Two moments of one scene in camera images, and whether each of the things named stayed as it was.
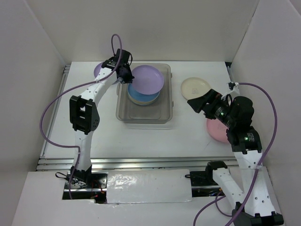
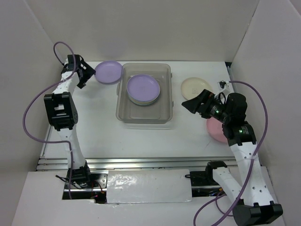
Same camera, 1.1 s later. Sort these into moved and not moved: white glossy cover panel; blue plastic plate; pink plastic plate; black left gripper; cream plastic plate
Moved: black left gripper; blue plastic plate
Not moved: pink plastic plate; cream plastic plate; white glossy cover panel
